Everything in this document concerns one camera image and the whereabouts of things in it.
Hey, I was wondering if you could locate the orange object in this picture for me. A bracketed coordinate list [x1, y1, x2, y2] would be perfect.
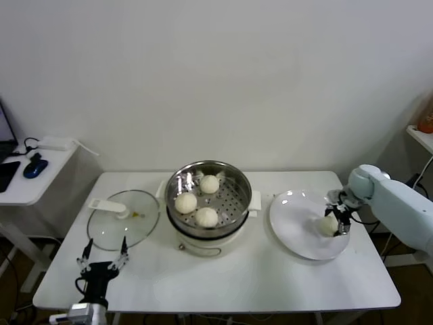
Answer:
[417, 108, 433, 133]

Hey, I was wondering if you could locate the stainless steel steamer basket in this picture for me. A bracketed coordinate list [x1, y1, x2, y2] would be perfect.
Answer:
[155, 160, 263, 240]

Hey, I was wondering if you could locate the black laptop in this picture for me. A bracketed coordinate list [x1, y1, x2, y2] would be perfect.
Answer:
[0, 100, 20, 163]

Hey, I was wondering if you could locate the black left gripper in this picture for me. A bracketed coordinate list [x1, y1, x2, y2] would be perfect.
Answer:
[76, 236, 131, 305]

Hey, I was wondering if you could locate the white stand foot bar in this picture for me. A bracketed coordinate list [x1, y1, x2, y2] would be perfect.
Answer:
[384, 248, 433, 268]

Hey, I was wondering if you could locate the white electric cooker base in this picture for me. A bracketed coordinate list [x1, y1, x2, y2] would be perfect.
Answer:
[165, 202, 263, 259]

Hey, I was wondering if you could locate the glass lid white handle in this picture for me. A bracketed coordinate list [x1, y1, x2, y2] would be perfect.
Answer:
[87, 189, 161, 251]

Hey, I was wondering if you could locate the white round plate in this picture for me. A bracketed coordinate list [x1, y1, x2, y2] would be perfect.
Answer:
[269, 189, 351, 261]

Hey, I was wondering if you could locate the white steamed baozi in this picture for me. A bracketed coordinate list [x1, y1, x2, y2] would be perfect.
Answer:
[174, 192, 198, 215]
[318, 215, 339, 237]
[195, 207, 219, 228]
[199, 175, 220, 194]

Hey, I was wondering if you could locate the white side table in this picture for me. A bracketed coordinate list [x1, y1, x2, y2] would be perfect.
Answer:
[0, 137, 102, 295]

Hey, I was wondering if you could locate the white power adapter box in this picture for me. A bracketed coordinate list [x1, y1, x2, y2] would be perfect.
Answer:
[37, 135, 74, 152]

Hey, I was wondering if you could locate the black flat phone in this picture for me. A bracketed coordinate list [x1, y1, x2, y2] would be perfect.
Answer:
[0, 160, 22, 194]

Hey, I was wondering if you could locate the thin white adapter cable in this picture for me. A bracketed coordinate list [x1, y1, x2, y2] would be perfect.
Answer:
[72, 140, 101, 157]

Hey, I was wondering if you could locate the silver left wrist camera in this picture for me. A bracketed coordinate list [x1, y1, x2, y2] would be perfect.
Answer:
[69, 303, 94, 321]

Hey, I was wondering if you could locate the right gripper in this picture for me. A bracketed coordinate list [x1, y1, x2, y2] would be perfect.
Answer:
[323, 190, 365, 237]

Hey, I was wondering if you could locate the blue computer mouse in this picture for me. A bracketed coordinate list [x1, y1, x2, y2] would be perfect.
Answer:
[22, 159, 49, 179]

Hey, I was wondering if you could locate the black looped cable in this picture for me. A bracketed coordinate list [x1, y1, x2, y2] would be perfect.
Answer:
[8, 137, 39, 157]

